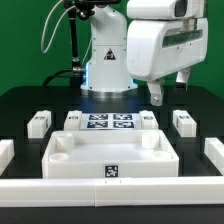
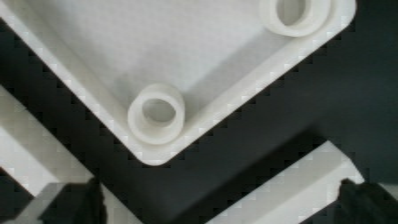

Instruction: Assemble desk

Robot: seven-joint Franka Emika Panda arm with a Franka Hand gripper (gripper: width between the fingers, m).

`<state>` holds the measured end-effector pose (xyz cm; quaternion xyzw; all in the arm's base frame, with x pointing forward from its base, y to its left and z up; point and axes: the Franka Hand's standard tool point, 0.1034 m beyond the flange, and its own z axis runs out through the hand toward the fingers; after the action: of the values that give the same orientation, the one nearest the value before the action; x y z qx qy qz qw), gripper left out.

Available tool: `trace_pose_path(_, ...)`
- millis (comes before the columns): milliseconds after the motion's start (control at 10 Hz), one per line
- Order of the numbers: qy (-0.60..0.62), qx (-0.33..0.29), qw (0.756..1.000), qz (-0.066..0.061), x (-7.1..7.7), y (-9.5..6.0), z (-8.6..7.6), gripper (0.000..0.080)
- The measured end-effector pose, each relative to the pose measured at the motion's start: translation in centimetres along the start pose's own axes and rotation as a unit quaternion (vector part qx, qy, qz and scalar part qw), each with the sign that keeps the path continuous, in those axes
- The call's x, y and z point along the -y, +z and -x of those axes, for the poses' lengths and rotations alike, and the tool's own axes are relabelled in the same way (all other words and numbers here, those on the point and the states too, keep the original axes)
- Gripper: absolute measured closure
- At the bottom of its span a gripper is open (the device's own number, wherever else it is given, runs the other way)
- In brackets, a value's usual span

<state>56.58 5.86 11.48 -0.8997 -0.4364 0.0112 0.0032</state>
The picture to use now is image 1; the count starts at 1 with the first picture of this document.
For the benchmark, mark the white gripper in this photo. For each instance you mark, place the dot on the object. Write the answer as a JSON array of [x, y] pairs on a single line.
[[158, 48]]

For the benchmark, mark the white desk top tray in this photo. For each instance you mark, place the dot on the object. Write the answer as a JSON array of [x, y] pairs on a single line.
[[109, 154]]

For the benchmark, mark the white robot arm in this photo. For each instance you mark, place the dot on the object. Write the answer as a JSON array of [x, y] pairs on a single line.
[[106, 72]]

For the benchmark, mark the white right fence block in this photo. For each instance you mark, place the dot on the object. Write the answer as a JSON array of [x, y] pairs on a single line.
[[214, 150]]

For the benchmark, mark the white fence block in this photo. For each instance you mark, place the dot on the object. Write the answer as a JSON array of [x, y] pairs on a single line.
[[214, 150], [6, 153]]

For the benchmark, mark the fiducial marker sheet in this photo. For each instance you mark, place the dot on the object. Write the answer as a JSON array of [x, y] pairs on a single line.
[[110, 121]]

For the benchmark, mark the white front fence bar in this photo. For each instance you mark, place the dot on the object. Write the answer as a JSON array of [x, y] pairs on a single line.
[[111, 192]]

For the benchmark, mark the white left fence block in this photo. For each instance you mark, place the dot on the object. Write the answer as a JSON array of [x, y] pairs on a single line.
[[6, 153]]

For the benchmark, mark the black camera stand pole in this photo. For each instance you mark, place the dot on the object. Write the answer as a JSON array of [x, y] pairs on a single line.
[[82, 9]]

